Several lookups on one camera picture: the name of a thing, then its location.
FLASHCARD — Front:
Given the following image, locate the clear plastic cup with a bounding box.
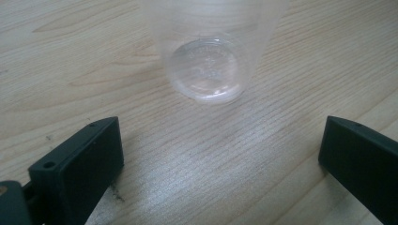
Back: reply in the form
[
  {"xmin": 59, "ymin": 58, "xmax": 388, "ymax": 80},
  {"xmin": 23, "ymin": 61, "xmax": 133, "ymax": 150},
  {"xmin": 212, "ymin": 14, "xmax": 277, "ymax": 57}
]
[{"xmin": 142, "ymin": 0, "xmax": 290, "ymax": 105}]

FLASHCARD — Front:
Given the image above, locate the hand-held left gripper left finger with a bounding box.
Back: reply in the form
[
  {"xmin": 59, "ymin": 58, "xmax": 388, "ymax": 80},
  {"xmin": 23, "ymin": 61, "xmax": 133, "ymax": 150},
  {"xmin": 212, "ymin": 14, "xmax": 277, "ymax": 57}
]
[{"xmin": 27, "ymin": 116, "xmax": 125, "ymax": 225}]

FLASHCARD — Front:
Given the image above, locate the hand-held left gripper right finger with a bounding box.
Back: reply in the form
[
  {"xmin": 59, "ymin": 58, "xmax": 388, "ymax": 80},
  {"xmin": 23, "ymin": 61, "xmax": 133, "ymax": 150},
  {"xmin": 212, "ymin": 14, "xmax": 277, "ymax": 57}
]
[{"xmin": 317, "ymin": 115, "xmax": 398, "ymax": 225}]

